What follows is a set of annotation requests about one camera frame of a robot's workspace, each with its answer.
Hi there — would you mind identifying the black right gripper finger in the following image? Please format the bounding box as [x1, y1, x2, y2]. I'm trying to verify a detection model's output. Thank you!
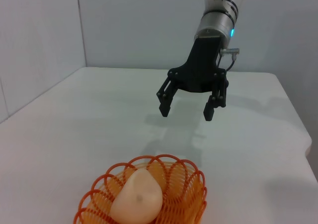
[203, 78, 229, 122]
[156, 77, 179, 118]

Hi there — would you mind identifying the grey right gripper cable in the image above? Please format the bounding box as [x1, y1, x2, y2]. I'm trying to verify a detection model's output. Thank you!
[218, 47, 240, 72]

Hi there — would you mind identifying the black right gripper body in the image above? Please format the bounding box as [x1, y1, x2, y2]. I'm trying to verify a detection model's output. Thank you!
[167, 36, 228, 94]

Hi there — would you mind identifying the orange woven plastic basket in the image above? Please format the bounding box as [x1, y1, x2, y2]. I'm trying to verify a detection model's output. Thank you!
[73, 154, 208, 224]

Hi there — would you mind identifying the pale round bread bun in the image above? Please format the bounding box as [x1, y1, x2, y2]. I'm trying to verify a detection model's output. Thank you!
[110, 169, 163, 224]

